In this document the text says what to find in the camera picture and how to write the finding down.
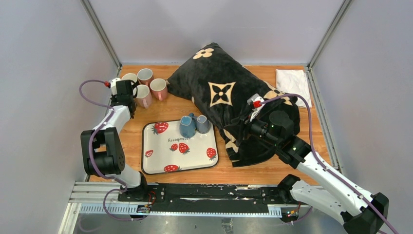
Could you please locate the pink octagonal mug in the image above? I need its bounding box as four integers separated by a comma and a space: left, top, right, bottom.
135, 84, 152, 109

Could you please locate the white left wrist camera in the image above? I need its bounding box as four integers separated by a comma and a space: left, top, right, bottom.
110, 78, 121, 95

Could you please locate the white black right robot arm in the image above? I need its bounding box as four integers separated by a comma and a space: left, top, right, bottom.
239, 111, 389, 234

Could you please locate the black floral plush blanket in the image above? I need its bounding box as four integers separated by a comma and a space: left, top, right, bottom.
167, 42, 300, 167

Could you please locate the black mug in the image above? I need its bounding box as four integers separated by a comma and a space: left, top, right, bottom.
121, 73, 139, 87

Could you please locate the pink round mug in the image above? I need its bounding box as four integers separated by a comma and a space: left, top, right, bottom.
150, 78, 168, 101

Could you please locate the white strawberry tray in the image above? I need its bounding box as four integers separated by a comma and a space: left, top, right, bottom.
141, 120, 219, 175

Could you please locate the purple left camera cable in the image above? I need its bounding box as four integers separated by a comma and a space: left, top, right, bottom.
79, 79, 149, 222

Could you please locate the white folded cloth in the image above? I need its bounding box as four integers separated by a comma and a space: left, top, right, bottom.
276, 69, 312, 108

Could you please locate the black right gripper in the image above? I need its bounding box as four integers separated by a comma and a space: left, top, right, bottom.
224, 108, 281, 147

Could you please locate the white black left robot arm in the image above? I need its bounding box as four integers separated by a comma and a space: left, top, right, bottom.
79, 78, 150, 201

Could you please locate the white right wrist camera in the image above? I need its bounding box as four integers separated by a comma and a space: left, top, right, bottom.
247, 94, 264, 122

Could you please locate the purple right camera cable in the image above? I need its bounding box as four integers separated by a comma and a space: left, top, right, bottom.
253, 93, 401, 234

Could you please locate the grey blue dotted mug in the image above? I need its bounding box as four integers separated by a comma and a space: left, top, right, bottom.
195, 115, 211, 134

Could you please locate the brown pink mug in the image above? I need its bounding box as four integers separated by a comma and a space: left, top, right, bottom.
137, 68, 154, 87

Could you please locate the purple camera cable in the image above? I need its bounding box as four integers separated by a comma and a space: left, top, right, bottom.
253, 93, 401, 234
79, 79, 149, 222

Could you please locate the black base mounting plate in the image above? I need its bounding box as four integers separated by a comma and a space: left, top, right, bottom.
110, 182, 312, 223

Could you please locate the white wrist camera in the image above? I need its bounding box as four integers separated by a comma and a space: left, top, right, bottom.
247, 94, 264, 122
110, 78, 121, 95

